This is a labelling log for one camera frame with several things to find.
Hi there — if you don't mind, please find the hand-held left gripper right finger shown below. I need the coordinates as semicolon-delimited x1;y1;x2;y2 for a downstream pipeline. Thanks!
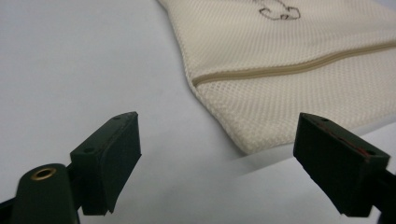
292;112;391;218

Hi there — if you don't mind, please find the cream mesh zipper bag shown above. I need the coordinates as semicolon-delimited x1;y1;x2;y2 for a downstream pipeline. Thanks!
157;0;396;156

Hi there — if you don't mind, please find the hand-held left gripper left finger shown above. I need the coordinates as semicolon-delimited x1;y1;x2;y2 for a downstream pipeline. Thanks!
69;111;143;217

